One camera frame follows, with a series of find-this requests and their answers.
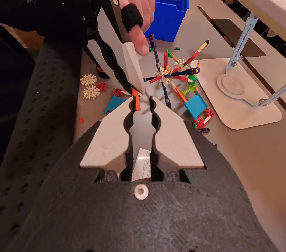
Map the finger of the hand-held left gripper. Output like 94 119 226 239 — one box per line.
97 7 146 95
87 39 133 93

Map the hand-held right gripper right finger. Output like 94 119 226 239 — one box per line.
149 96 205 182

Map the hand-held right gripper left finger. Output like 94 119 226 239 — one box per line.
80 96 137 182

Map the orange toy piece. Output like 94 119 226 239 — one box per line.
131 86 142 111

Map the blue toy panel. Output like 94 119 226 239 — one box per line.
103 94 128 115

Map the red toy wheel black tyre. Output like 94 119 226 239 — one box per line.
96 65 111 79

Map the white snowflake toy connector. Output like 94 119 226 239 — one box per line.
82 85 101 101
80 73 98 87

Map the colourful toy windmill model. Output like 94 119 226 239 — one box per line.
143 33 215 134

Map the instruction booklet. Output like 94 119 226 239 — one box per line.
131 147 153 182

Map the blue storage bin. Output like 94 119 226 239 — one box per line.
144 0 190 42

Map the white document stand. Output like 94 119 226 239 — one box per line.
196 0 286 131

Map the black perforated board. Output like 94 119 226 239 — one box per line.
0 41 82 252

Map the black table cable flap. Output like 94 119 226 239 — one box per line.
197 6 267 58

